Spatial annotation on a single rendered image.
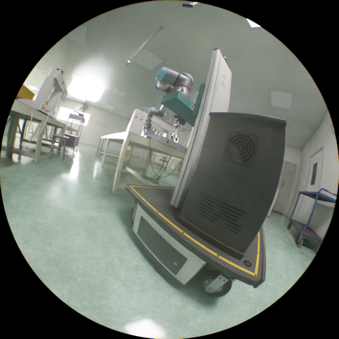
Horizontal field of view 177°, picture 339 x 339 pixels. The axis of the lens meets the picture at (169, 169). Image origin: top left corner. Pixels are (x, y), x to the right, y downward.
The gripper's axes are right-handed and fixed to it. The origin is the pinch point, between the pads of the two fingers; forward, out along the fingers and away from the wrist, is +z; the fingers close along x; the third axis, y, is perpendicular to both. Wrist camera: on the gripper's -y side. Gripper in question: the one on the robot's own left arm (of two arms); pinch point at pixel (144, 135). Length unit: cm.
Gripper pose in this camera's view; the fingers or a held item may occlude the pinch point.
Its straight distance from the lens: 142.9
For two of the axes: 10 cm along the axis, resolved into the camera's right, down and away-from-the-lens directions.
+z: -1.4, 9.8, -1.2
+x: 7.7, 1.8, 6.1
